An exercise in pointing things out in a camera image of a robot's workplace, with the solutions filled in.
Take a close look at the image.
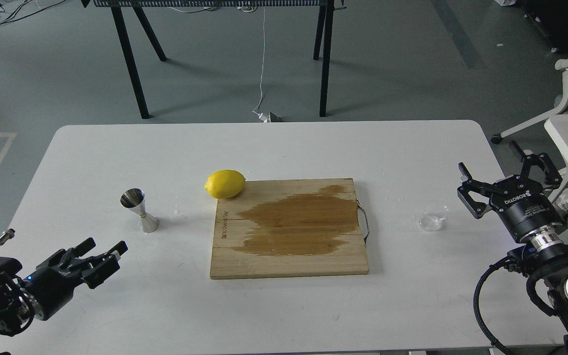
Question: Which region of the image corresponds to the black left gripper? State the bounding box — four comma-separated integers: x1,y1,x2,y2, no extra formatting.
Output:
22,238,128,320

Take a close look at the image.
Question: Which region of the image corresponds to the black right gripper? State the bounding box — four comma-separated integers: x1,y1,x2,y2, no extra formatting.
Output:
457,141,564,243

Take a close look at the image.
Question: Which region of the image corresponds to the small clear glass cup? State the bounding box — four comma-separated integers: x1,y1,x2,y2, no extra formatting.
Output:
417,201,449,232

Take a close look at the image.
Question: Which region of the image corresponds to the steel double jigger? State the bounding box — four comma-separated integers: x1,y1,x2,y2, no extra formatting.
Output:
120,188,160,234

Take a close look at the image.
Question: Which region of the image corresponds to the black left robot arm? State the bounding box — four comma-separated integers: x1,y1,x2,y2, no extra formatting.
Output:
0,228,128,337

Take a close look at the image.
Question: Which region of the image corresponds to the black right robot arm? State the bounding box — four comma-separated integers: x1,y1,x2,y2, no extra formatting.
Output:
457,141,568,355

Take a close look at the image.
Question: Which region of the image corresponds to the yellow lemon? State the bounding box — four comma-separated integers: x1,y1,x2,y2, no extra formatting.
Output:
204,170,246,199

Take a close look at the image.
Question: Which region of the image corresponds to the wooden cutting board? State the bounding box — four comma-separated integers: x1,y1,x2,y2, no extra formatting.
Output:
210,177,369,280

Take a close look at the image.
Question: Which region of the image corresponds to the white hanging cable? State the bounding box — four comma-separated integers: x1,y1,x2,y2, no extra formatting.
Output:
251,6,282,123

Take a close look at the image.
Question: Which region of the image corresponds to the black metal frame table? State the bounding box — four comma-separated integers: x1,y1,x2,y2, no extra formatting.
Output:
77,0,346,121

